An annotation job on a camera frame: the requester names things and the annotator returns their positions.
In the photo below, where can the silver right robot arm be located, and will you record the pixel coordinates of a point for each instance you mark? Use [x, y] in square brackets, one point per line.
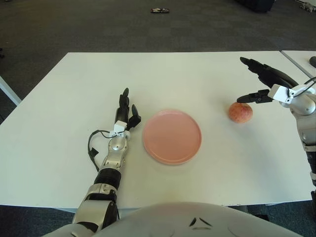
[306, 111]

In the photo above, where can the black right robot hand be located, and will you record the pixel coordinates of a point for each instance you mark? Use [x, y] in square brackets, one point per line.
[271, 74]

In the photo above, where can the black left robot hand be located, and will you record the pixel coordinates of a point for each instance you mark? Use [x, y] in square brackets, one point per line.
[122, 113]

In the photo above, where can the grey robot torso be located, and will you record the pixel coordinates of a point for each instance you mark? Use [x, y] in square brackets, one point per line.
[185, 222]

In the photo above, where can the pink round plate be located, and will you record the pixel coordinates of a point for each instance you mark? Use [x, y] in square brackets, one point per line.
[172, 137]

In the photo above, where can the large black floor object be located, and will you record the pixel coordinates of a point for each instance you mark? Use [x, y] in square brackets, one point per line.
[256, 5]

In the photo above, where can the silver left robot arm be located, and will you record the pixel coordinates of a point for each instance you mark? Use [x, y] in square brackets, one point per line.
[116, 148]

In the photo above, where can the grey toy on floor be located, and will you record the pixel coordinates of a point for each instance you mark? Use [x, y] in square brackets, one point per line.
[307, 6]

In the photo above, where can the small dark patterned floor object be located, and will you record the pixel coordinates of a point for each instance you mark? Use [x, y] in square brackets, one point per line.
[160, 10]

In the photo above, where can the red yellow apple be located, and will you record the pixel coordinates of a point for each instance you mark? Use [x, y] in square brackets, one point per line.
[240, 112]

